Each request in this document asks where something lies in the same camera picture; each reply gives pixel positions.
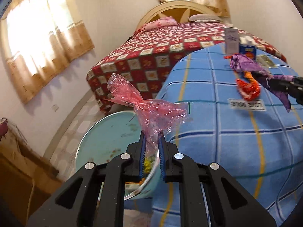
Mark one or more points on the blue plaid bed sheet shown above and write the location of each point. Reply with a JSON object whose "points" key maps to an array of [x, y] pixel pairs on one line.
{"points": [[259, 144]]}

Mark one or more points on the red checkered bedspread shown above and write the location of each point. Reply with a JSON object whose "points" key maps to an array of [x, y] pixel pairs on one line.
{"points": [[147, 58]]}

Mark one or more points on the light blue trash bin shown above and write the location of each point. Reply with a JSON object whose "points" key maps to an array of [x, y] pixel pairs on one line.
{"points": [[109, 137]]}

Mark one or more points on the wooden side cabinet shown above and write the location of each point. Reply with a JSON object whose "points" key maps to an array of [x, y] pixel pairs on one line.
{"points": [[27, 179]]}

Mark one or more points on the yellow snack wrapper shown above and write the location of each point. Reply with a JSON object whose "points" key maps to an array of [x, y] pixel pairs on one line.
{"points": [[148, 164]]}

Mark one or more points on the left window curtain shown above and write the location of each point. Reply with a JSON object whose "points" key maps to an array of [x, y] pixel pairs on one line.
{"points": [[40, 39]]}

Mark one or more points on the wall power socket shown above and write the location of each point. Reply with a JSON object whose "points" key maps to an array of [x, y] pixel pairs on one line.
{"points": [[55, 107]]}

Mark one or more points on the purple snack wrapper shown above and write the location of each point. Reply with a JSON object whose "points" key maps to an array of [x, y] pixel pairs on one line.
{"points": [[261, 74]]}

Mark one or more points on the pink pillow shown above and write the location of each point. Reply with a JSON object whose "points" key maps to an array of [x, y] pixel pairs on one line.
{"points": [[162, 22]]}

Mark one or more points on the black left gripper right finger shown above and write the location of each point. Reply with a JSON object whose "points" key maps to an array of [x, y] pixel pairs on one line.
{"points": [[209, 195]]}

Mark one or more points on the pink transparent plastic bag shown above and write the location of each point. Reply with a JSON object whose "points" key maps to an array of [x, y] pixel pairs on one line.
{"points": [[154, 115]]}

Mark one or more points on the cream wooden headboard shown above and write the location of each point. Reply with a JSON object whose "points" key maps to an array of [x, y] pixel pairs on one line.
{"points": [[179, 10]]}

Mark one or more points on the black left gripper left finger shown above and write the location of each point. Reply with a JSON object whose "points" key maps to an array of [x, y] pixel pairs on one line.
{"points": [[94, 195]]}

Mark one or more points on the blue milk carton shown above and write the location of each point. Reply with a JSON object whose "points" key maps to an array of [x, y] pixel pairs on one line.
{"points": [[247, 47]]}

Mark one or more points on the red plastic bag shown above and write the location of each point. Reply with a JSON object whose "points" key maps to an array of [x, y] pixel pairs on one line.
{"points": [[247, 86]]}

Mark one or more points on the foil sachet packets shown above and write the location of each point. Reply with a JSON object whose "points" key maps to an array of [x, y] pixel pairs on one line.
{"points": [[265, 61]]}

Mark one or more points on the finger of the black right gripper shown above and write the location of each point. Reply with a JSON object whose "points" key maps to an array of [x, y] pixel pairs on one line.
{"points": [[280, 85]]}

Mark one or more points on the white tall carton box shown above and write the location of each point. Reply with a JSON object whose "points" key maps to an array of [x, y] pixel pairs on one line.
{"points": [[231, 37]]}

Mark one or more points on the striped grey pillow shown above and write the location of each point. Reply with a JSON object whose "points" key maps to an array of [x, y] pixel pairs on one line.
{"points": [[204, 18]]}

